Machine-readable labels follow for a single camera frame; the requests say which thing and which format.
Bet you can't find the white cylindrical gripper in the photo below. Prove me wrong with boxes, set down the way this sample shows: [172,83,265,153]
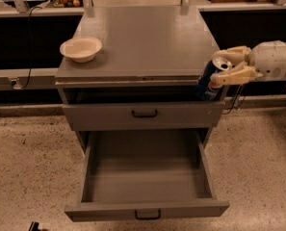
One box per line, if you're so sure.
[210,40,286,86]

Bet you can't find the blue pepsi can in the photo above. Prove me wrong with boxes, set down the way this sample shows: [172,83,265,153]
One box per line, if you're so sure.
[195,57,232,101]

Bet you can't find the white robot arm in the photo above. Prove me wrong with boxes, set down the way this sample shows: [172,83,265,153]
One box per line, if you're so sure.
[210,40,286,86]

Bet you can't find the closed grey top drawer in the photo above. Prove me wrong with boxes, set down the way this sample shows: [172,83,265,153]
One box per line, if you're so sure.
[63,101,224,131]

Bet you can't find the grey drawer cabinet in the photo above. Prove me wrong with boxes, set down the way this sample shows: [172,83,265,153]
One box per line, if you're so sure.
[56,6,219,146]

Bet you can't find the open grey middle drawer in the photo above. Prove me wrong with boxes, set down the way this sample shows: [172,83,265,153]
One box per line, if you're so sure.
[65,129,229,222]

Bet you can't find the white paper bowl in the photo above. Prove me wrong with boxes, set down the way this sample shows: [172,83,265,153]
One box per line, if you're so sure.
[60,37,102,63]

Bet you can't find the black object on floor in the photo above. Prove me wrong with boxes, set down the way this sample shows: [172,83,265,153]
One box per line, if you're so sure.
[28,222,40,231]

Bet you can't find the black cables on right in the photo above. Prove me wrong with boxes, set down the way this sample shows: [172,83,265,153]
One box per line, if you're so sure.
[221,84,248,116]

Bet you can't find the black top drawer handle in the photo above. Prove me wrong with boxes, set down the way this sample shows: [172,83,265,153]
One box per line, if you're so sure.
[131,110,158,118]

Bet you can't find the black drawer handle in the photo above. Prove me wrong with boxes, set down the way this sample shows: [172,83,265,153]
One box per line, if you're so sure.
[131,110,158,118]
[134,209,162,220]

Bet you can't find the black middle drawer handle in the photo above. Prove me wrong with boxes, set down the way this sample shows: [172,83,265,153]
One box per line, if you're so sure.
[134,209,162,220]

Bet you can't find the black cable on left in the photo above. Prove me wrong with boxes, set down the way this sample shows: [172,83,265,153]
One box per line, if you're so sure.
[20,5,44,90]

